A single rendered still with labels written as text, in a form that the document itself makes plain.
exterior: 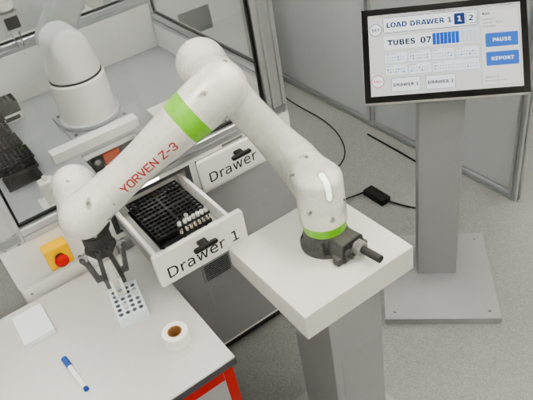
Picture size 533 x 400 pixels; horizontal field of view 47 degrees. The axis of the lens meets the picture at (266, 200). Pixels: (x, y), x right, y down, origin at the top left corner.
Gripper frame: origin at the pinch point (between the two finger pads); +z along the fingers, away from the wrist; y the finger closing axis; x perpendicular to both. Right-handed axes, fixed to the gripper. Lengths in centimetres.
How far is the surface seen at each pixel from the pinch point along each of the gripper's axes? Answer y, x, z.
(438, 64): 119, 14, -21
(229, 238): 33.7, -3.0, -2.0
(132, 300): 2.1, -3.2, 4.9
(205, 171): 38.4, 28.1, -5.1
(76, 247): -7.1, 21.7, -1.0
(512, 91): 134, -4, -13
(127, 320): -1.1, -9.1, 5.5
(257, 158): 58, 32, 0
